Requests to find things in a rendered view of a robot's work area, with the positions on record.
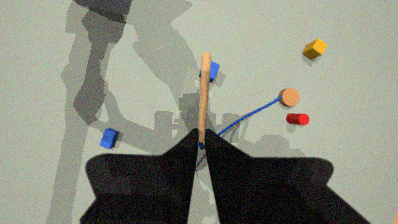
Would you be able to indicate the blue string with tan wooden stick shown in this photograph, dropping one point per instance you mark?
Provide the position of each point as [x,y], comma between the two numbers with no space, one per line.
[203,100]

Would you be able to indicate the small yellow block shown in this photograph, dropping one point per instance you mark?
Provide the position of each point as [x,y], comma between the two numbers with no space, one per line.
[315,49]

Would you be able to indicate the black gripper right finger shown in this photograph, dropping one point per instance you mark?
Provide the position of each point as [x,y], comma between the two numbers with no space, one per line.
[235,175]

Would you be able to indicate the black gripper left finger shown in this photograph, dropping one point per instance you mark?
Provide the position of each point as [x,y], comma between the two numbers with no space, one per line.
[171,174]

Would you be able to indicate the orange round disc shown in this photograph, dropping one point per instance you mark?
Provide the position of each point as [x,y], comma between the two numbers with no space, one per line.
[289,97]

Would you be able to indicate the red cylinder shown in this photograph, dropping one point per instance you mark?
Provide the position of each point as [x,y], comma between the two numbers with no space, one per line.
[298,119]

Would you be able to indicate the blue block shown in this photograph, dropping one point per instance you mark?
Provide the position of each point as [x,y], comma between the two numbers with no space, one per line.
[109,138]
[213,70]

